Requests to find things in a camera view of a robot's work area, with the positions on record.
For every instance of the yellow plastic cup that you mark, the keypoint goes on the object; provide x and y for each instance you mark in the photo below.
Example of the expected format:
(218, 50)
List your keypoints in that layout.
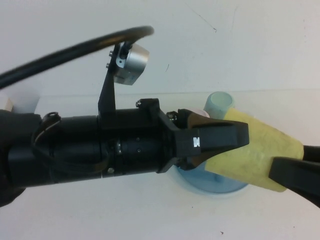
(257, 155)

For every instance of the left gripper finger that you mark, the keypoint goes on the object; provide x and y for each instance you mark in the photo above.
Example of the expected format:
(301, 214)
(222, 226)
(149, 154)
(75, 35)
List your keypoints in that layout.
(220, 137)

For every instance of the pink marbled plastic cup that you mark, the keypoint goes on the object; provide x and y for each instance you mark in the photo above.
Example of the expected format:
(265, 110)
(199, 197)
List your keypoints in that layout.
(203, 112)

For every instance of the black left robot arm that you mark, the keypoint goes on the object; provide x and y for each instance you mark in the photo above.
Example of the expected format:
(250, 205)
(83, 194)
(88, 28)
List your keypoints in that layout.
(50, 160)

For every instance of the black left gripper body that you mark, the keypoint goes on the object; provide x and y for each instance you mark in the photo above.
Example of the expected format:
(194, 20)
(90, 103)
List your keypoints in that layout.
(140, 140)

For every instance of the black left camera mount bracket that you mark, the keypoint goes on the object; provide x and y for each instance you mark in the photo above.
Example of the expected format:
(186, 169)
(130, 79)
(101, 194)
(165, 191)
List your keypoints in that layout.
(107, 97)

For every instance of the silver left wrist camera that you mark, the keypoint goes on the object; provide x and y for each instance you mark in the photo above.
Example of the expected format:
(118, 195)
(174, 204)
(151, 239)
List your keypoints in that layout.
(135, 65)

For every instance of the blue cup stand with pegs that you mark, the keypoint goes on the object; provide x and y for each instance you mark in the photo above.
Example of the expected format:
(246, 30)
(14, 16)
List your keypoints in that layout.
(200, 186)

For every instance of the green plastic cup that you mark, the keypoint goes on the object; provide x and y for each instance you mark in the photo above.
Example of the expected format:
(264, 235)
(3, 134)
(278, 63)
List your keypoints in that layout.
(220, 102)

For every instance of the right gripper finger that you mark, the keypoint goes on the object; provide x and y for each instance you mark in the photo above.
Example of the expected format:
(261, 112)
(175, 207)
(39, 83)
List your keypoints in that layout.
(312, 152)
(295, 175)

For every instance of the beige wooden board edge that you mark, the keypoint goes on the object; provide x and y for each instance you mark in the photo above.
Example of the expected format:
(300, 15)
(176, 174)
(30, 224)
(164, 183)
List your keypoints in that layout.
(8, 105)

